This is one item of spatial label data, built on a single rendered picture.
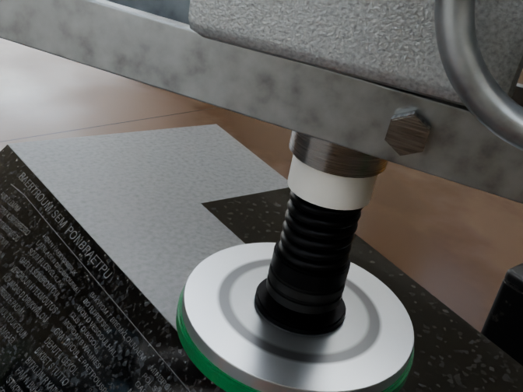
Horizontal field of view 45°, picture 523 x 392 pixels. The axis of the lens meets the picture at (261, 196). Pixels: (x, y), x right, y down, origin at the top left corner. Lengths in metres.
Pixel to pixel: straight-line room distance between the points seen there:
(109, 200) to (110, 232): 0.08
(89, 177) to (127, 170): 0.06
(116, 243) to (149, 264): 0.05
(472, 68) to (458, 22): 0.02
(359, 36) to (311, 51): 0.03
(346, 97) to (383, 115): 0.03
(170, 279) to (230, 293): 0.12
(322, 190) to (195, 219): 0.34
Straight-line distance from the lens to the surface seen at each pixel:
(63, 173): 0.88
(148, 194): 0.84
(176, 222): 0.78
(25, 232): 0.82
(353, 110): 0.43
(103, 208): 0.80
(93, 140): 0.98
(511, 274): 1.17
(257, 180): 0.92
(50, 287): 0.75
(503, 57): 0.36
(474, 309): 2.46
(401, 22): 0.36
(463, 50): 0.31
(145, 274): 0.69
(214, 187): 0.88
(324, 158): 0.47
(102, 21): 0.49
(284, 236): 0.53
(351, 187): 0.48
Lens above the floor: 1.27
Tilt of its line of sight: 27 degrees down
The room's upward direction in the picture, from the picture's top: 11 degrees clockwise
